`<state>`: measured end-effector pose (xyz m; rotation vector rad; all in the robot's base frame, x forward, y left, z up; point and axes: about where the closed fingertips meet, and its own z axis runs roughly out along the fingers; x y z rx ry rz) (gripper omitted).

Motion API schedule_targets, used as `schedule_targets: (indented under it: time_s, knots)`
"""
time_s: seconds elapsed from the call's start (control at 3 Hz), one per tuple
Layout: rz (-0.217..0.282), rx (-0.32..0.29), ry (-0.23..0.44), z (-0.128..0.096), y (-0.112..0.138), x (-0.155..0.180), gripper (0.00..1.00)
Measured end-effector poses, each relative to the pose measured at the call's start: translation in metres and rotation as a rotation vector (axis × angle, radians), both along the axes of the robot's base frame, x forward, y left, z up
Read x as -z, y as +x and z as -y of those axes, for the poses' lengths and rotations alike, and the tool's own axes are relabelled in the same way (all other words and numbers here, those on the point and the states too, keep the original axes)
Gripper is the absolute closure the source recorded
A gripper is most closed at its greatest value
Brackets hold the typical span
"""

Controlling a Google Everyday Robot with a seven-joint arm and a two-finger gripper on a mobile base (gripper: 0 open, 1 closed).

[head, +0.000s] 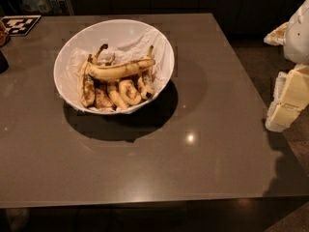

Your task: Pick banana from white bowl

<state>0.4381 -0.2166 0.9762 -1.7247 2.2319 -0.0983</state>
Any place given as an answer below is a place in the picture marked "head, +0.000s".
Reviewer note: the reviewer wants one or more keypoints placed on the long top yellow banana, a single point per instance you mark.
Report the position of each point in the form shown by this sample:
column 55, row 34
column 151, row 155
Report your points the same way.
column 121, row 70

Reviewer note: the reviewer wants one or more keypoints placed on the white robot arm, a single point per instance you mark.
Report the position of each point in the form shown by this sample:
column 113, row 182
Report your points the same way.
column 293, row 36

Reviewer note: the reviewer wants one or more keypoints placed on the right spotted banana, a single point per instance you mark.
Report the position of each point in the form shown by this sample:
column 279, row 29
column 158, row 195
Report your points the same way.
column 145, row 76

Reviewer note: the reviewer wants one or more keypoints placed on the spotted banana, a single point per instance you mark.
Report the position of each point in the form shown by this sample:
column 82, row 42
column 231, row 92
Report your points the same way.
column 145, row 76
column 86, row 83

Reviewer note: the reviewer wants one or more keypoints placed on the curled yellow banana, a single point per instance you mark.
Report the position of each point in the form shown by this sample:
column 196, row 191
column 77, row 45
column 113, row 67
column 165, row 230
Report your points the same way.
column 128, row 92

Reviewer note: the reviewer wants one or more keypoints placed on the white bowl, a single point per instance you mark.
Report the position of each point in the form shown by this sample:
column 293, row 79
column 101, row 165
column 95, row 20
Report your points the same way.
column 106, row 33

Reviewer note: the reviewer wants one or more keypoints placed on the small curved middle banana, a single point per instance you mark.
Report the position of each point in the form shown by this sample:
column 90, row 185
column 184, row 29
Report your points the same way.
column 114, row 94

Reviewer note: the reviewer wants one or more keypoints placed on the brown bruised banana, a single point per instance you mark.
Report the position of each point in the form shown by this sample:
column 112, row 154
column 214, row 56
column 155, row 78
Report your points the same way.
column 102, row 100

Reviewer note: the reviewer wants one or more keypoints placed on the left spotted banana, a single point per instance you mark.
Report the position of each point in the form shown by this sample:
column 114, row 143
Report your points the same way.
column 86, row 83

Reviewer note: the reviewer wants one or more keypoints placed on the black white fiducial marker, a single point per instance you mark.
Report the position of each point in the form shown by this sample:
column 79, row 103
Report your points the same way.
column 20, row 25

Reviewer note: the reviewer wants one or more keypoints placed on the dark object at left edge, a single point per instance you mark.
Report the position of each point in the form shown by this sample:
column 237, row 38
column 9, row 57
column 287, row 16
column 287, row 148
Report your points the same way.
column 4, row 65

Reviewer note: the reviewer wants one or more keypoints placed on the brown object at left edge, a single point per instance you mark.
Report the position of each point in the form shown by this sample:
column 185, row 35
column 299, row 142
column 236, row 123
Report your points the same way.
column 4, row 34

